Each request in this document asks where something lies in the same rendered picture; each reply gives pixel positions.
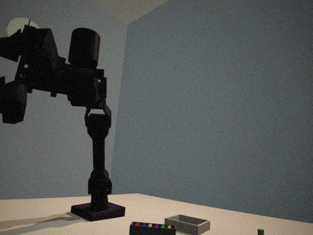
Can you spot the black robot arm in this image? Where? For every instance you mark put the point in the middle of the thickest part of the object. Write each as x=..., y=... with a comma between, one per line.
x=82, y=89

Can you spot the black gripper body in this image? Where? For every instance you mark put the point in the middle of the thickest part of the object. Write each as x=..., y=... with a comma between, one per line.
x=14, y=95

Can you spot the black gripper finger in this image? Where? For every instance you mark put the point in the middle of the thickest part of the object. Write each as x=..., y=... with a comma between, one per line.
x=9, y=46
x=2, y=84

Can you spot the tan shallow rectangular tray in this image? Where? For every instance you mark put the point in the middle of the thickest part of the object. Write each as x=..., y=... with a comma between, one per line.
x=188, y=224

